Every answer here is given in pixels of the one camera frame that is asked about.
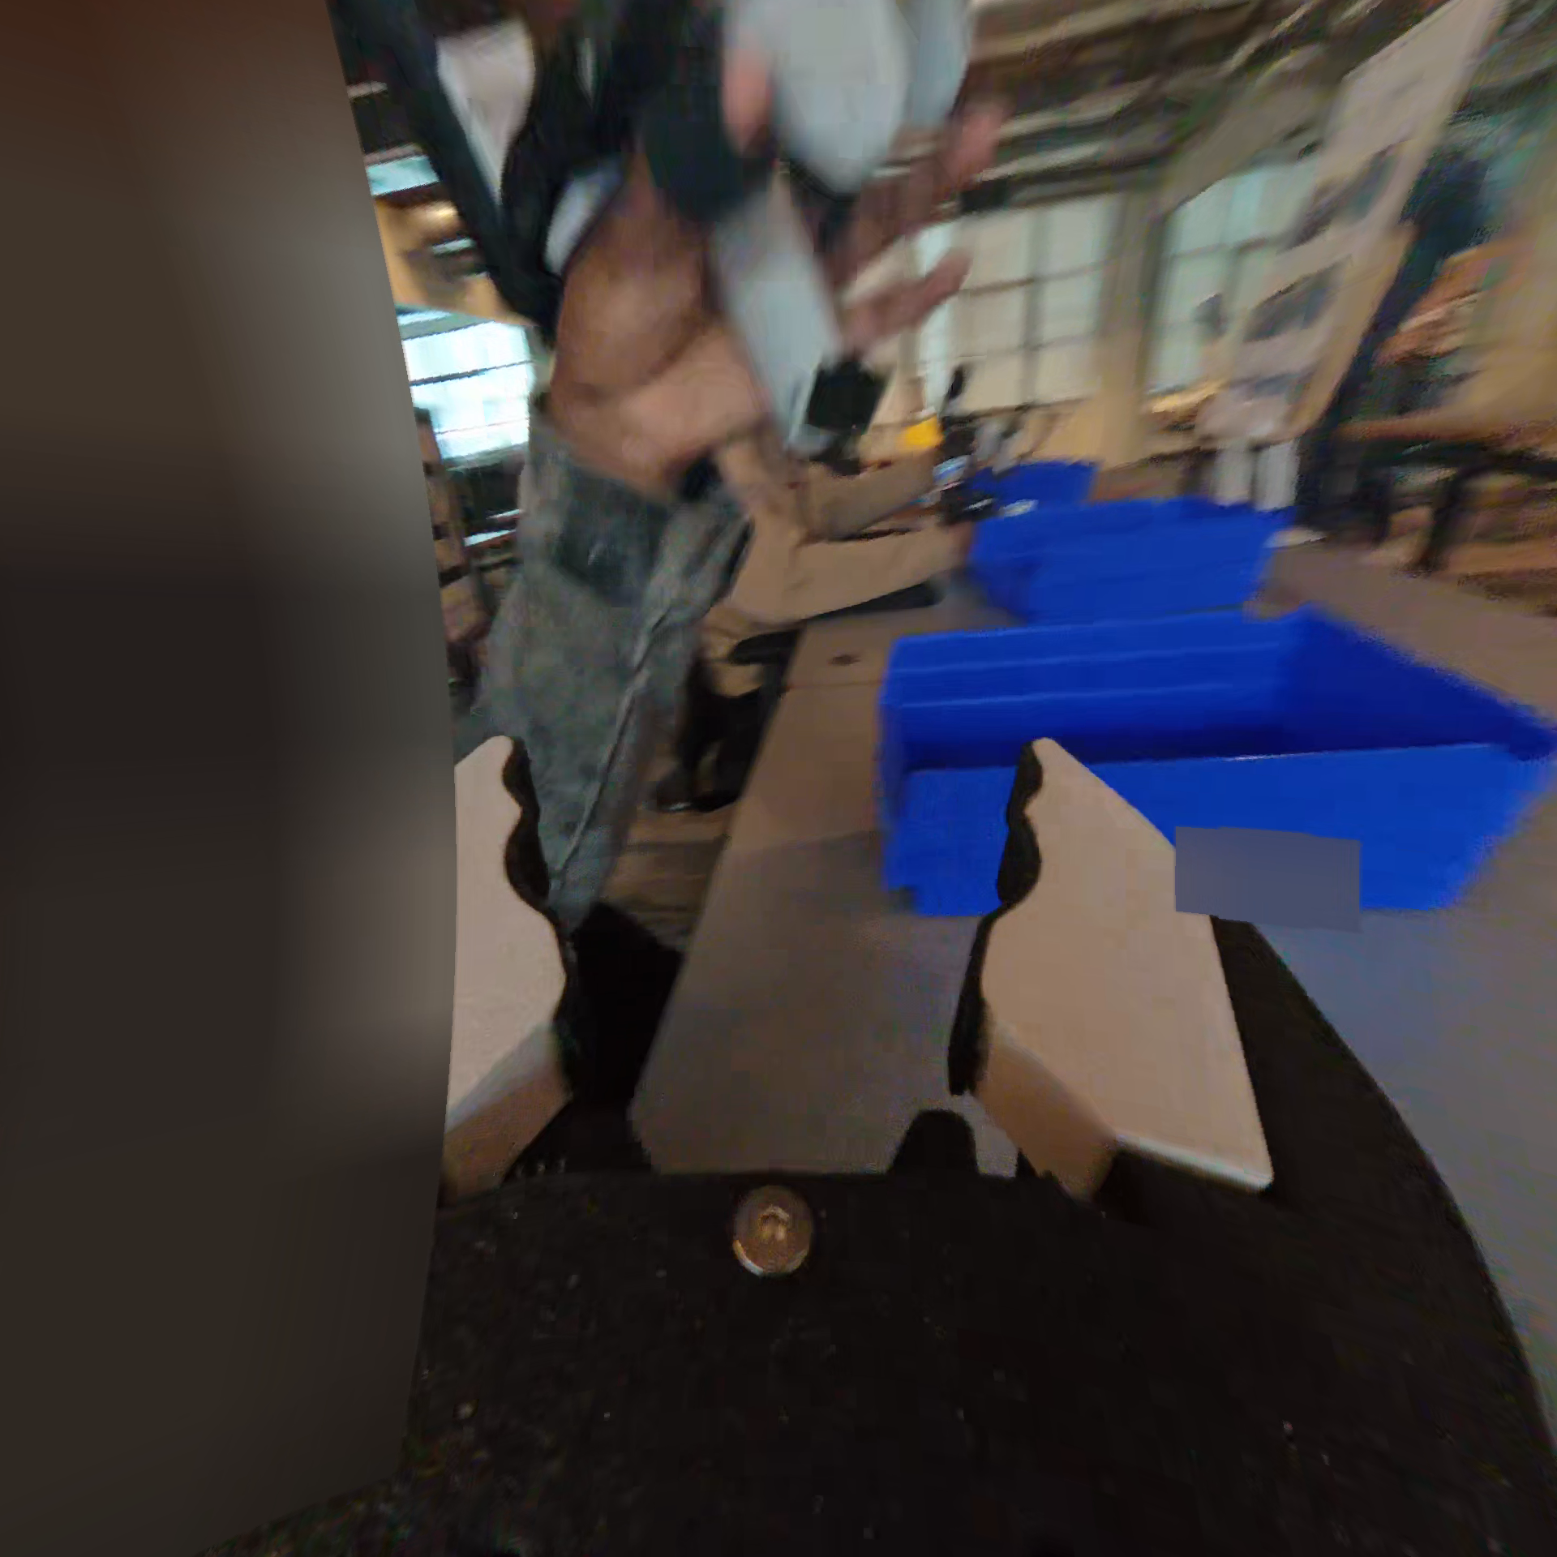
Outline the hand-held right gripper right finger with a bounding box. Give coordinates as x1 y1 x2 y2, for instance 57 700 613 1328
948 735 1276 1202

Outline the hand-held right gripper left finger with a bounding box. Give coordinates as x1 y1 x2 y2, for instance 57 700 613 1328
440 732 578 1202

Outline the person's left forearm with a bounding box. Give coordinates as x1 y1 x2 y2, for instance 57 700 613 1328
479 407 752 908

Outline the person's left hand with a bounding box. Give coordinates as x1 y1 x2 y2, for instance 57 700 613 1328
544 179 976 491

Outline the person's leg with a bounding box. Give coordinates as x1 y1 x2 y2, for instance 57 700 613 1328
561 902 685 1106

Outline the poster board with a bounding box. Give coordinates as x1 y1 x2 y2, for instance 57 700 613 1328
1197 0 1515 441

